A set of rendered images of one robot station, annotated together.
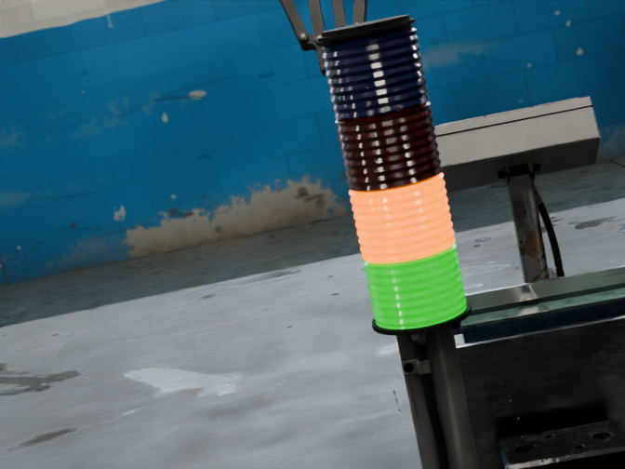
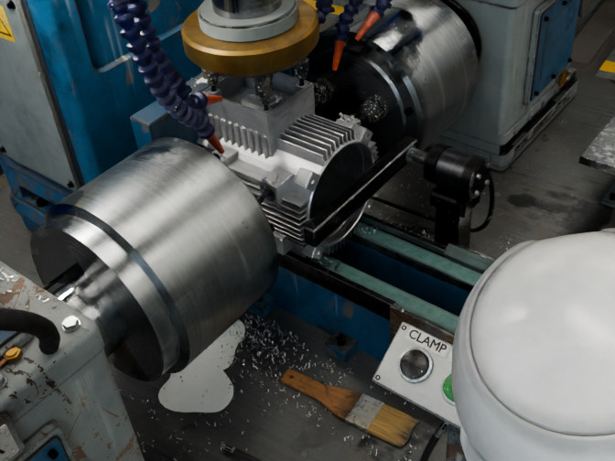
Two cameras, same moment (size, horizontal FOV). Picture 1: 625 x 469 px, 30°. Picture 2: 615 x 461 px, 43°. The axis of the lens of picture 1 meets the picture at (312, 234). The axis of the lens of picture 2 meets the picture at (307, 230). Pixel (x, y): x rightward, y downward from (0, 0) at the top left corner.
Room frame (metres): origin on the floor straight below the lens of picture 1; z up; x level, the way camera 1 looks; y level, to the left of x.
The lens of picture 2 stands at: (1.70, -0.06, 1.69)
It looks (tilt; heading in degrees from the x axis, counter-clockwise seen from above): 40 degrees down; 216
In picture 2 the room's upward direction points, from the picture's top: 5 degrees counter-clockwise
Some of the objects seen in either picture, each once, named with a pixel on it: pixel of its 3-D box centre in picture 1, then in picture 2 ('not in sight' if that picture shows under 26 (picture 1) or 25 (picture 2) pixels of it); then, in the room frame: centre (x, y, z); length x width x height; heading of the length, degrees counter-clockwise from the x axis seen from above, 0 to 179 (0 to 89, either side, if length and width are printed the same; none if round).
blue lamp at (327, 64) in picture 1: (375, 73); not in sight; (0.71, -0.06, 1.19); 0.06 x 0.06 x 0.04
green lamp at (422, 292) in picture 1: (415, 284); not in sight; (0.71, -0.06, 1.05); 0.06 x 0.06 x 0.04
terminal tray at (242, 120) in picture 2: not in sight; (260, 109); (0.96, -0.66, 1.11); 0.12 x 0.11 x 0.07; 85
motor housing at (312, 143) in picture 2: not in sight; (287, 172); (0.96, -0.62, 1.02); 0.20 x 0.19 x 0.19; 85
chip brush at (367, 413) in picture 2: not in sight; (345, 403); (1.15, -0.43, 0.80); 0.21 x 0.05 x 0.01; 90
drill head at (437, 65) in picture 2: not in sight; (394, 74); (0.68, -0.60, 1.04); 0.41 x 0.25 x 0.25; 175
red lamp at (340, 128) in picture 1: (388, 145); not in sight; (0.71, -0.06, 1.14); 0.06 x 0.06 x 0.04
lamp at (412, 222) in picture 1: (402, 215); not in sight; (0.71, -0.06, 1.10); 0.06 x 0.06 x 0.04
